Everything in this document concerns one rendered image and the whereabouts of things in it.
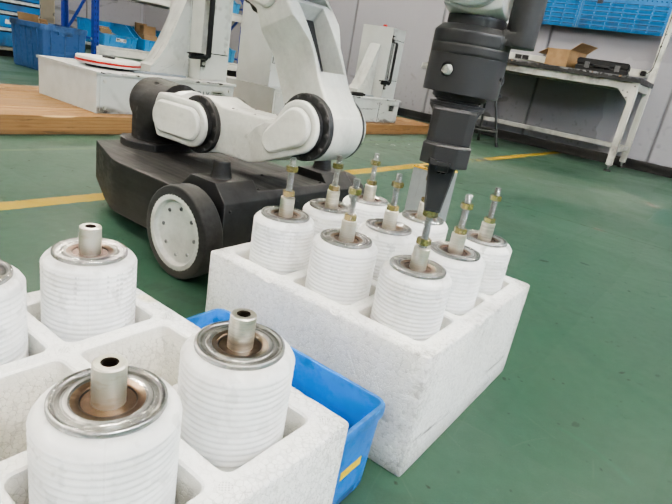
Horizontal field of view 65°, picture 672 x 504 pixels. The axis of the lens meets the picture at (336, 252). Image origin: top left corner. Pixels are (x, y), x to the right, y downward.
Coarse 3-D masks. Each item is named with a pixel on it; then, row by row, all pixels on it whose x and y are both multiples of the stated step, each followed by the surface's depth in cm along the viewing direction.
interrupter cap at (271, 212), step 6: (264, 210) 82; (270, 210) 82; (276, 210) 83; (294, 210) 84; (300, 210) 84; (264, 216) 80; (270, 216) 79; (276, 216) 80; (294, 216) 82; (300, 216) 82; (306, 216) 82; (288, 222) 78; (294, 222) 79; (300, 222) 79
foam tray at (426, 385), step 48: (240, 288) 80; (288, 288) 74; (528, 288) 92; (288, 336) 75; (336, 336) 70; (384, 336) 66; (432, 336) 68; (480, 336) 77; (384, 384) 67; (432, 384) 66; (480, 384) 87; (384, 432) 68; (432, 432) 73
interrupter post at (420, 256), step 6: (414, 246) 68; (414, 252) 68; (420, 252) 68; (426, 252) 68; (414, 258) 68; (420, 258) 68; (426, 258) 68; (414, 264) 69; (420, 264) 68; (426, 264) 69; (420, 270) 69
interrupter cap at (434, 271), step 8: (400, 256) 72; (408, 256) 73; (392, 264) 68; (400, 264) 69; (408, 264) 70; (432, 264) 71; (400, 272) 67; (408, 272) 66; (416, 272) 67; (424, 272) 69; (432, 272) 68; (440, 272) 69
